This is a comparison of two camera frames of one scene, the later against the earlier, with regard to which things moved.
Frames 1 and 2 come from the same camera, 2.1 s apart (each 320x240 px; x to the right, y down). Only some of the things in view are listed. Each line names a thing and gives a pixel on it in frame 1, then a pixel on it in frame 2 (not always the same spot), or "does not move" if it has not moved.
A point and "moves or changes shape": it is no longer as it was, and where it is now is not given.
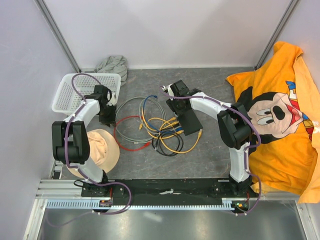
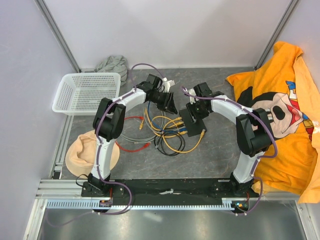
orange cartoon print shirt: (284, 158) does not move
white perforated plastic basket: (67, 100) does not move
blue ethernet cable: (177, 129) moves or changes shape
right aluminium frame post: (269, 49) does not move
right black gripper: (171, 103) -> (191, 108)
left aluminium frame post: (58, 34) does not move
